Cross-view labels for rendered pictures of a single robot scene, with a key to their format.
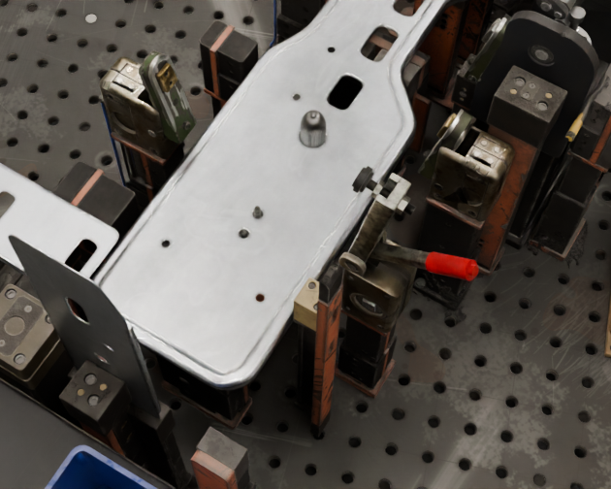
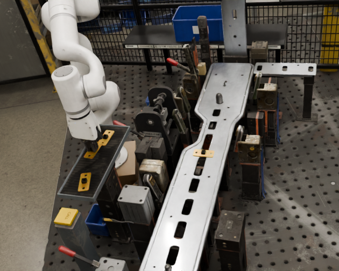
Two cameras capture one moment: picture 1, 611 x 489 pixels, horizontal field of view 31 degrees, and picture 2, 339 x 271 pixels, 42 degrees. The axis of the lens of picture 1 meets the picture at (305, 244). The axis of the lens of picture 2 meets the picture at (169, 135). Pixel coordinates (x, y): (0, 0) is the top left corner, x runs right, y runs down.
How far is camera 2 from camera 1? 230 cm
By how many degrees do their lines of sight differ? 75
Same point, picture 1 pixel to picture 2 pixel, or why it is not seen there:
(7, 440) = (250, 39)
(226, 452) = (200, 18)
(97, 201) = (265, 80)
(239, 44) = (252, 115)
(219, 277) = (226, 74)
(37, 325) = (254, 45)
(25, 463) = not seen: hidden behind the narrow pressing
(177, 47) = (296, 184)
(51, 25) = not seen: outside the picture
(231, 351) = (217, 66)
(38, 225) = (273, 69)
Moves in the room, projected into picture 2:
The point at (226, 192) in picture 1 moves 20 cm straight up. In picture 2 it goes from (234, 86) to (231, 49)
